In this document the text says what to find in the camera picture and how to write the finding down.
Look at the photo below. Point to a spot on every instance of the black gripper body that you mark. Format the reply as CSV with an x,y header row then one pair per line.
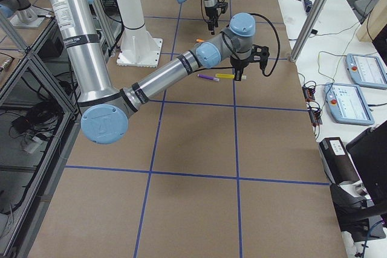
x,y
238,62
210,14

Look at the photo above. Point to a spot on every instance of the yellow marker pen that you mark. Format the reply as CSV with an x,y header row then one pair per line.
x,y
228,76

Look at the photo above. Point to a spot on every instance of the purple marker pen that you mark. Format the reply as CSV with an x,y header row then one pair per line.
x,y
202,76

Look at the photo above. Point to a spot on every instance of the near teach pendant tablet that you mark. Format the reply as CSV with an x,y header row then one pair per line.
x,y
347,104

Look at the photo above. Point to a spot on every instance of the teach pendant tablet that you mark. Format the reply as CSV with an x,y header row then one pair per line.
x,y
366,71
347,104

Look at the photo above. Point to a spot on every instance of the far teach pendant tablet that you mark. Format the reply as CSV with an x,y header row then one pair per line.
x,y
366,71

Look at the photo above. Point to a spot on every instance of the black label printer box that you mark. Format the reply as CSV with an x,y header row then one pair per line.
x,y
336,162

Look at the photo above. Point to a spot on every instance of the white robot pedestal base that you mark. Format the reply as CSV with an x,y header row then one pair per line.
x,y
138,47

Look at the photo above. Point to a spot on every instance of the aluminium frame post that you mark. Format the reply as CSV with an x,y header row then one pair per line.
x,y
309,23

